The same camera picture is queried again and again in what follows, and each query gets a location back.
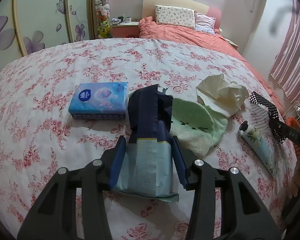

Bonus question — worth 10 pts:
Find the light green towel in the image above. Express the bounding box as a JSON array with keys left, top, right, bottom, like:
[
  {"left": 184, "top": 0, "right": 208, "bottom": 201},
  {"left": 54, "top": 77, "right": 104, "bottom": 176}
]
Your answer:
[{"left": 170, "top": 97, "right": 228, "bottom": 157}]

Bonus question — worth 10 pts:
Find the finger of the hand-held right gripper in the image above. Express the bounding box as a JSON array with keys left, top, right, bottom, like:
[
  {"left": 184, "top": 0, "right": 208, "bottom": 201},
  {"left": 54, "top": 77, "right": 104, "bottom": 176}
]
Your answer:
[
  {"left": 281, "top": 187, "right": 300, "bottom": 230},
  {"left": 270, "top": 116, "right": 300, "bottom": 145}
]

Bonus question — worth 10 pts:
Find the pink striped pillow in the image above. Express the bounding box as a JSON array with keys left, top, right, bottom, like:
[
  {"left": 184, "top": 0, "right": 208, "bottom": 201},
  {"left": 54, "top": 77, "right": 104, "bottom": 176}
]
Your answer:
[{"left": 194, "top": 10, "right": 217, "bottom": 33}]

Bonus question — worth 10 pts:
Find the pink nightstand with mugs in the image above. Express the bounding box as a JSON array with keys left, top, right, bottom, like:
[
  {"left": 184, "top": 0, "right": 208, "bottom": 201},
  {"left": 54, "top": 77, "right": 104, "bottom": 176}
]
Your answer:
[{"left": 111, "top": 21, "right": 140, "bottom": 38}]

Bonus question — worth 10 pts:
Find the dark blue comb package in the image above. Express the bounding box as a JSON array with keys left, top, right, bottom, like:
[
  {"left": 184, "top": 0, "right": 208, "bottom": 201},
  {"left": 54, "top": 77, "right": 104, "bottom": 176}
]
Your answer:
[{"left": 109, "top": 84, "right": 179, "bottom": 203}]

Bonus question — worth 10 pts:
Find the tube of plush toys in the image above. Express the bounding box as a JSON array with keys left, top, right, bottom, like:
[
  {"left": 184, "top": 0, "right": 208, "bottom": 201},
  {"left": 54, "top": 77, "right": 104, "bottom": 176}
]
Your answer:
[{"left": 94, "top": 0, "right": 112, "bottom": 39}]

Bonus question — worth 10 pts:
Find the pink floral tablecloth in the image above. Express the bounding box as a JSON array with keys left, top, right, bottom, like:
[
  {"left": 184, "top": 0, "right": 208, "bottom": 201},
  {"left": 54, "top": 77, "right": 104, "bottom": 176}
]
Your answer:
[{"left": 0, "top": 39, "right": 300, "bottom": 240}]

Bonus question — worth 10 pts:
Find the white wire rack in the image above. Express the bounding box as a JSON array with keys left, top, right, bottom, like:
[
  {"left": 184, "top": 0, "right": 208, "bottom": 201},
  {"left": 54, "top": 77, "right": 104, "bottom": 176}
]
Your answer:
[{"left": 289, "top": 100, "right": 300, "bottom": 120}]

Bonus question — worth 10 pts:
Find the crumpled white tissue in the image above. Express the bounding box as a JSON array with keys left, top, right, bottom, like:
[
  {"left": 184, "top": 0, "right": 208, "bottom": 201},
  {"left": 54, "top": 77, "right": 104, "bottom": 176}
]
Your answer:
[{"left": 196, "top": 74, "right": 250, "bottom": 118}]

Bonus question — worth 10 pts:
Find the white floral pillow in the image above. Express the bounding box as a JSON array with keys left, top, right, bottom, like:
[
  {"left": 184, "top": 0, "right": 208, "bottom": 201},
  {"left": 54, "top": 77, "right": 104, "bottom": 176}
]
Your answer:
[{"left": 155, "top": 5, "right": 196, "bottom": 29}]

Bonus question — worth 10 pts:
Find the orange plastic basket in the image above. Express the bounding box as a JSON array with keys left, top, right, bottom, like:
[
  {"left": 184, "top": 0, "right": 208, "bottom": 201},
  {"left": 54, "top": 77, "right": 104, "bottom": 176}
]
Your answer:
[{"left": 286, "top": 116, "right": 300, "bottom": 133}]

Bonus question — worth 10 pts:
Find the flower print sliding wardrobe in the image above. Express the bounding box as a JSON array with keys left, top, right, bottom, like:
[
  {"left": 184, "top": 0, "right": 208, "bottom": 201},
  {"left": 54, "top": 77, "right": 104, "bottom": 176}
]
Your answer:
[{"left": 0, "top": 0, "right": 95, "bottom": 80}]

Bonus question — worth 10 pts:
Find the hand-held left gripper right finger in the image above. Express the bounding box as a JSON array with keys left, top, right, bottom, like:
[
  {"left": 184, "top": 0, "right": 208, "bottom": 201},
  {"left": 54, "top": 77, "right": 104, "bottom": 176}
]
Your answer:
[{"left": 171, "top": 135, "right": 283, "bottom": 240}]

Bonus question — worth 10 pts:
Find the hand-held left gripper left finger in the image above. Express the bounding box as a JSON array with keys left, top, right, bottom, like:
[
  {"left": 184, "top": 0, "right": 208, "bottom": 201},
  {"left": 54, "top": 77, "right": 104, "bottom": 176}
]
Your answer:
[{"left": 16, "top": 135, "right": 127, "bottom": 240}]

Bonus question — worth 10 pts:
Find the pink satin curtain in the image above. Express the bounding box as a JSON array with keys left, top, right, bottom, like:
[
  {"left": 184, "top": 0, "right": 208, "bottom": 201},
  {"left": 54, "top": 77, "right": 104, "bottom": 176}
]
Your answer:
[{"left": 269, "top": 0, "right": 300, "bottom": 98}]

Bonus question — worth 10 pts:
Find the black white checkered pouch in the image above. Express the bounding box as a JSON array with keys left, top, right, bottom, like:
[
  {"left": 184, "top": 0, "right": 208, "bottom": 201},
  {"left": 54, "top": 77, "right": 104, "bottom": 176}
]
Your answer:
[{"left": 250, "top": 91, "right": 287, "bottom": 144}]

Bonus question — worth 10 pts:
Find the coral bed duvet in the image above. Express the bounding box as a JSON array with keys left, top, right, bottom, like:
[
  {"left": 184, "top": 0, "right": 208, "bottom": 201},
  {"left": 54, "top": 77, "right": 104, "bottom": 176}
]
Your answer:
[{"left": 139, "top": 16, "right": 288, "bottom": 98}]

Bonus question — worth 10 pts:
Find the beige and pink headboard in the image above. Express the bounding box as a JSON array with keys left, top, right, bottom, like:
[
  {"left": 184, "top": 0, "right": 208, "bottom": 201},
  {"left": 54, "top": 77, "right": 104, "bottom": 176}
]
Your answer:
[{"left": 142, "top": 0, "right": 222, "bottom": 30}]

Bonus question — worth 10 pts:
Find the blue tissue pack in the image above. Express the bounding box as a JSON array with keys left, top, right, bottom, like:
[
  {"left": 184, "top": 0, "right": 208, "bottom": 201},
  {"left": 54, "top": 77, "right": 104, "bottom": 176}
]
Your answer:
[{"left": 68, "top": 82, "right": 129, "bottom": 120}]

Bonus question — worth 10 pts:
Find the hand cream tube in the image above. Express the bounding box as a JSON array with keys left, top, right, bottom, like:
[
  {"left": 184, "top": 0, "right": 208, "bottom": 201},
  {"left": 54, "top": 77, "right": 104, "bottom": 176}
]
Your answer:
[{"left": 237, "top": 121, "right": 278, "bottom": 175}]

